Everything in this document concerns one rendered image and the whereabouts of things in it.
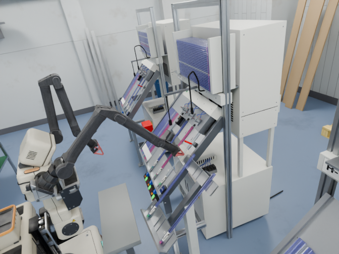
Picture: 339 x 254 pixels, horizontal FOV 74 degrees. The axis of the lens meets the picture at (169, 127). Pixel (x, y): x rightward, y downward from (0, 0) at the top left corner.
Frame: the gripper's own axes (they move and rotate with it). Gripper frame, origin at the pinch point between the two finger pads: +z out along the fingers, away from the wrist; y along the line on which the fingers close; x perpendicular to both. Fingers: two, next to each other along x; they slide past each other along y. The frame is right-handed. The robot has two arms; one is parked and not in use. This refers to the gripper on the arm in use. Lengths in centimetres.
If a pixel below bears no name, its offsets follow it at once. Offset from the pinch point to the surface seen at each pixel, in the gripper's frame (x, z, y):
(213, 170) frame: 2.2, 38.7, 5.2
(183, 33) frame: -72, -33, 47
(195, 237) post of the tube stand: 38, 25, -34
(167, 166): 16.4, 0.6, 6.5
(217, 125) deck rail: -31.2, 1.8, -9.9
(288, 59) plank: -182, 207, 194
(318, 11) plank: -242, 163, 160
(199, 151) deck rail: -9.8, 2.2, -10.0
